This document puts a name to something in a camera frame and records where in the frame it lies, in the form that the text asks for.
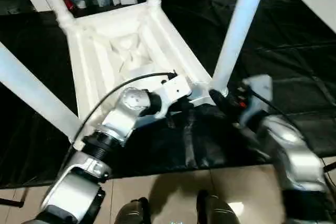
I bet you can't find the white plastic table top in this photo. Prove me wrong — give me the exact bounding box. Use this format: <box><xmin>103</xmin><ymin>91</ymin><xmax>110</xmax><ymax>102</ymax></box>
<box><xmin>61</xmin><ymin>1</ymin><xmax>229</xmax><ymax>151</ymax></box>

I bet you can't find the black padded work mat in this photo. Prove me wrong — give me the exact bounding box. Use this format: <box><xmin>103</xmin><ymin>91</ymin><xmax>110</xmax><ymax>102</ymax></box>
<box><xmin>0</xmin><ymin>0</ymin><xmax>336</xmax><ymax>189</ymax></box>

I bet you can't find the white flat board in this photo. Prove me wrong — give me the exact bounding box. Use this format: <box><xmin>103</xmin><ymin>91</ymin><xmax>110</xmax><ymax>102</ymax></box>
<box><xmin>292</xmin><ymin>0</ymin><xmax>336</xmax><ymax>29</ymax></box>

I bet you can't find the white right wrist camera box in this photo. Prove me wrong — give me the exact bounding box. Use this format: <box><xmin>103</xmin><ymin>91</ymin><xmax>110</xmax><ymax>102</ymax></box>
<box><xmin>237</xmin><ymin>74</ymin><xmax>274</xmax><ymax>127</ymax></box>

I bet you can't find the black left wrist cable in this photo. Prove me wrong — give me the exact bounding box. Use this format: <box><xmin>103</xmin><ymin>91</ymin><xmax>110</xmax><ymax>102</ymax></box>
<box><xmin>56</xmin><ymin>70</ymin><xmax>178</xmax><ymax>183</ymax></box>

